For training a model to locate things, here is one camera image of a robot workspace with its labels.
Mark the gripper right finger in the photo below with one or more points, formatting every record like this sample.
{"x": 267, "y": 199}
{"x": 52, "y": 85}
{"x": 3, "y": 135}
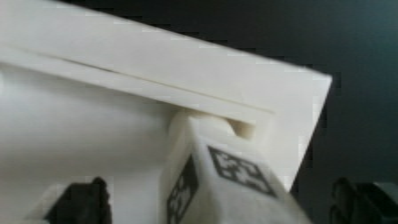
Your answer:
{"x": 365, "y": 203}

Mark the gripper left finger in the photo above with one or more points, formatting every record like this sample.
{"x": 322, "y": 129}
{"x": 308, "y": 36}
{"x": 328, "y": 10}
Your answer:
{"x": 83, "y": 206}

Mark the white table leg with tag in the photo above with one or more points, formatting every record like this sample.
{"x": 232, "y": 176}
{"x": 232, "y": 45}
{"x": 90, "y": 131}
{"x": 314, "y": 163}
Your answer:
{"x": 219, "y": 187}

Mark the white square tabletop part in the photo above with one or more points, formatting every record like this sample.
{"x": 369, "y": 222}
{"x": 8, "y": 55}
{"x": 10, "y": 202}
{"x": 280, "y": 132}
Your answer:
{"x": 81, "y": 132}

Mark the white U-shaped obstacle frame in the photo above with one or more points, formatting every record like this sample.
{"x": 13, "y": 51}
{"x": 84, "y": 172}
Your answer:
{"x": 99, "y": 49}

